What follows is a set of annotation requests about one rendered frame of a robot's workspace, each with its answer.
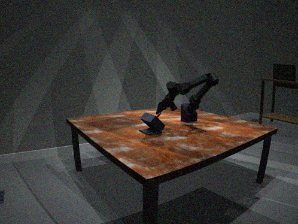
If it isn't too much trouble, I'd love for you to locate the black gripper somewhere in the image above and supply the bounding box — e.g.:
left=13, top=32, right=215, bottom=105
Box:
left=156, top=93, right=175, bottom=115

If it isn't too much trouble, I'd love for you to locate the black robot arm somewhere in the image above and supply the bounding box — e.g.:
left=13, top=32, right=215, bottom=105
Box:
left=166, top=72, right=219, bottom=113

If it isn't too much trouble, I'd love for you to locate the blue-grey sloped panel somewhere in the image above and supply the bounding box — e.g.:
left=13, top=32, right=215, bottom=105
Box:
left=139, top=112, right=165, bottom=135

